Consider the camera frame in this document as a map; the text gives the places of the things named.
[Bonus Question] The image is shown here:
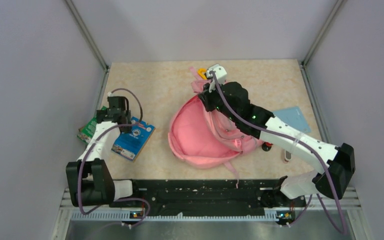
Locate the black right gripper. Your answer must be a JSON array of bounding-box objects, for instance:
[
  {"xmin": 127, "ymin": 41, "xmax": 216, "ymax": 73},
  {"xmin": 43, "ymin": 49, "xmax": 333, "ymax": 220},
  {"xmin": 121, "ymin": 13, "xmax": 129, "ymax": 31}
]
[{"xmin": 198, "ymin": 79, "xmax": 239, "ymax": 123}]

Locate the blue children book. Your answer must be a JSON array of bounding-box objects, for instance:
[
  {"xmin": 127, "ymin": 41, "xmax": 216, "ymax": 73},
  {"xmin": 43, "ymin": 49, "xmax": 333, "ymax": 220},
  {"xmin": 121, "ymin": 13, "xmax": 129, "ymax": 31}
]
[{"xmin": 111, "ymin": 120, "xmax": 155, "ymax": 162}]

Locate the green book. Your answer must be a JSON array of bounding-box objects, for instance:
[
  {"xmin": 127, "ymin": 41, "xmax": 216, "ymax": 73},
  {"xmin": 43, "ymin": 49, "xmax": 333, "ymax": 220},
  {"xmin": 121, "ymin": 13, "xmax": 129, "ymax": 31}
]
[{"xmin": 76, "ymin": 113, "xmax": 97, "ymax": 144}]

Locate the pink student backpack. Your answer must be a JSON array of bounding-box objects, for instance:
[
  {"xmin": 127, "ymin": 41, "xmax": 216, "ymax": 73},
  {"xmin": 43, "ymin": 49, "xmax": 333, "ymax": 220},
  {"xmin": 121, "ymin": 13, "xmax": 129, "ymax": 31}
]
[{"xmin": 167, "ymin": 66, "xmax": 266, "ymax": 190}]

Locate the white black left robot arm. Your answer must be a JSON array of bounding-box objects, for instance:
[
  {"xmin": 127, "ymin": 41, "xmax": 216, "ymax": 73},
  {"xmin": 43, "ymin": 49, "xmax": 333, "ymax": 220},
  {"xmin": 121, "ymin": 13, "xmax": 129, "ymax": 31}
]
[{"xmin": 65, "ymin": 96, "xmax": 133, "ymax": 207}]

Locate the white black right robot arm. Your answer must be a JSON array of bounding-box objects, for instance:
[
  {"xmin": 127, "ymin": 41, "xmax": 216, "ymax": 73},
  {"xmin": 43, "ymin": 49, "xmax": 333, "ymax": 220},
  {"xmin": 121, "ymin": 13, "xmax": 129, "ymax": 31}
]
[{"xmin": 198, "ymin": 82, "xmax": 356, "ymax": 206}]

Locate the yellow green purple toy block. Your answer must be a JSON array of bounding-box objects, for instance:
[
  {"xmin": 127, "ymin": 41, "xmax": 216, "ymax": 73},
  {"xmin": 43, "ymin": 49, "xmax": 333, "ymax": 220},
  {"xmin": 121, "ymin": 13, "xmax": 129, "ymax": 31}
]
[{"xmin": 196, "ymin": 68, "xmax": 207, "ymax": 80}]

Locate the red black stamp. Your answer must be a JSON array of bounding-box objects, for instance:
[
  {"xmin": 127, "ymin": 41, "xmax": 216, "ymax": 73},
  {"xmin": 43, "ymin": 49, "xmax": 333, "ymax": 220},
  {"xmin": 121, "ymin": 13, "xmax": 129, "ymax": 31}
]
[{"xmin": 261, "ymin": 142, "xmax": 273, "ymax": 152}]

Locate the light blue notebook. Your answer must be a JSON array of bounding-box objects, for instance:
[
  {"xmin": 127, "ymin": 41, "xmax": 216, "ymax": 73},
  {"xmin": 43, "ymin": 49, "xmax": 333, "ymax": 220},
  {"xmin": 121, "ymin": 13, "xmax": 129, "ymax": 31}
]
[{"xmin": 273, "ymin": 106, "xmax": 311, "ymax": 134}]

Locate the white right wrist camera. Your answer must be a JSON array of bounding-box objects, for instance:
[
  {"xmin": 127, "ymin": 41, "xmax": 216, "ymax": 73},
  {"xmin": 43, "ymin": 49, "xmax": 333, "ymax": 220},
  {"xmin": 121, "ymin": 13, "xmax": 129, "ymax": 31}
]
[{"xmin": 205, "ymin": 63, "xmax": 228, "ymax": 85}]

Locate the aluminium frame rail right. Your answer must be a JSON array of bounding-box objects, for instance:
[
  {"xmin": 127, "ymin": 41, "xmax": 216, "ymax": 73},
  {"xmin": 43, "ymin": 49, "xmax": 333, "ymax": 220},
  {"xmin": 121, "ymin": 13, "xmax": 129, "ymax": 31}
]
[{"xmin": 298, "ymin": 0, "xmax": 347, "ymax": 143}]

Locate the aluminium frame rail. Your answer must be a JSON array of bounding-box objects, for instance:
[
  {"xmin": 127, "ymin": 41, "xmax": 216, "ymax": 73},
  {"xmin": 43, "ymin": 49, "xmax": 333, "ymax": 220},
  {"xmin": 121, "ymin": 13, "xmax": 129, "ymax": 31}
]
[
  {"xmin": 298, "ymin": 0, "xmax": 347, "ymax": 143},
  {"xmin": 62, "ymin": 0, "xmax": 110, "ymax": 186}
]

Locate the aluminium frame rail left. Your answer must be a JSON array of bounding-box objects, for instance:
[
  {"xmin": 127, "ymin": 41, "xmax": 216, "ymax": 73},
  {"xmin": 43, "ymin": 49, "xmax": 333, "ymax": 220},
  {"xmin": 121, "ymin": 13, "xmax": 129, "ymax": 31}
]
[{"xmin": 62, "ymin": 0, "xmax": 110, "ymax": 186}]

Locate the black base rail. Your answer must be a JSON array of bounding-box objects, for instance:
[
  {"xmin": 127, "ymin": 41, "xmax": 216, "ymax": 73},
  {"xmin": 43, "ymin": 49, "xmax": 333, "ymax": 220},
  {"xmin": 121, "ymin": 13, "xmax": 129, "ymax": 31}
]
[{"xmin": 109, "ymin": 178, "xmax": 312, "ymax": 218}]

